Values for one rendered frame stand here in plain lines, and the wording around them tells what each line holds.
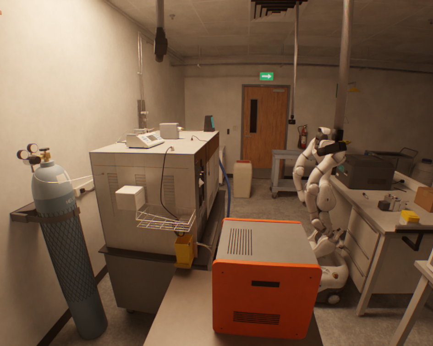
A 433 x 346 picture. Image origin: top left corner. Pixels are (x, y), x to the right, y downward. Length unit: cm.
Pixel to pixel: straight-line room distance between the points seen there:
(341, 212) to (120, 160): 260
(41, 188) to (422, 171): 640
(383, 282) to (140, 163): 216
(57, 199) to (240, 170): 318
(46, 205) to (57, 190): 11
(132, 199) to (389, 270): 207
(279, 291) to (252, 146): 451
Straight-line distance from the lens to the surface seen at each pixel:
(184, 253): 140
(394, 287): 249
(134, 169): 141
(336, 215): 313
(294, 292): 101
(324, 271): 219
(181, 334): 122
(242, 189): 422
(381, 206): 220
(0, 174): 173
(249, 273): 92
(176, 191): 135
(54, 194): 152
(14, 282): 193
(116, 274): 192
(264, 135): 525
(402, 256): 230
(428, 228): 191
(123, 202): 133
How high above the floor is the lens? 170
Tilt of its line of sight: 17 degrees down
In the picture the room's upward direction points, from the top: straight up
